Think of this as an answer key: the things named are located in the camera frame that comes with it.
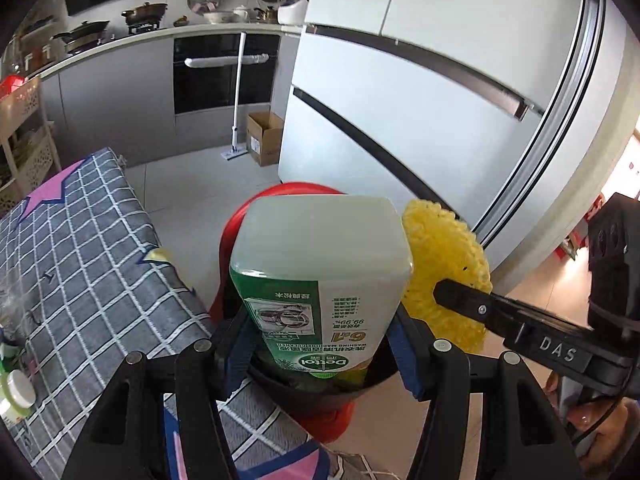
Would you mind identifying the white stick mop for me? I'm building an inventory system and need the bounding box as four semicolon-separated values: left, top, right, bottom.
183;31;271;162

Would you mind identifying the black trash bin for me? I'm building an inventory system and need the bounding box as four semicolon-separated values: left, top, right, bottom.
219;323;398;410

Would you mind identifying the cardboard box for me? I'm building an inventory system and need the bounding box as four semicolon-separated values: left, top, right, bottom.
246;112;284;167

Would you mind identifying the yellow mesh scrubber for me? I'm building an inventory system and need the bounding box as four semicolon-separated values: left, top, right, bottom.
400;198;494;356

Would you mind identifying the grey checked tablecloth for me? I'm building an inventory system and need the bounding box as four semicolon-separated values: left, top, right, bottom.
0;146;331;480

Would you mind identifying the beige storage trolley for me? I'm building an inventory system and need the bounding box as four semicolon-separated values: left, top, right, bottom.
1;77;62;216

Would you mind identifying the brown pot on stove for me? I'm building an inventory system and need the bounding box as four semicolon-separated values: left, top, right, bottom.
122;2;167;35

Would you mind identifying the red basket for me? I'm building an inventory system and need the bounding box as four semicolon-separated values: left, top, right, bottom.
0;75;25;100

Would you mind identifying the white refrigerator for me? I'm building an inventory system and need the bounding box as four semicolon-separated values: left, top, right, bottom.
279;0;626;268

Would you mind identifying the black built-in oven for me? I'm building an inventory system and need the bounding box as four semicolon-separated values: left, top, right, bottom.
172;34;280;114

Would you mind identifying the black wok on stove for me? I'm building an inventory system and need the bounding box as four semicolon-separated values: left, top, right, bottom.
51;21;110;54

